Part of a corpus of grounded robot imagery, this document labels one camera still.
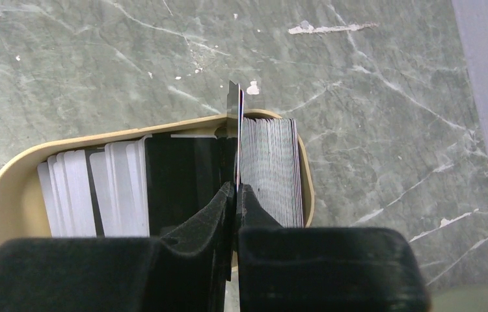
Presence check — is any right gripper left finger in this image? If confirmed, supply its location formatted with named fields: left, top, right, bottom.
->
left=0, top=183, right=235, bottom=311

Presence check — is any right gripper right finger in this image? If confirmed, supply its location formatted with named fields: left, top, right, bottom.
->
left=236, top=185, right=431, bottom=311

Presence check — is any grey credit card stack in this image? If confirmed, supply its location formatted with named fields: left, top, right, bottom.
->
left=37, top=118, right=304, bottom=237

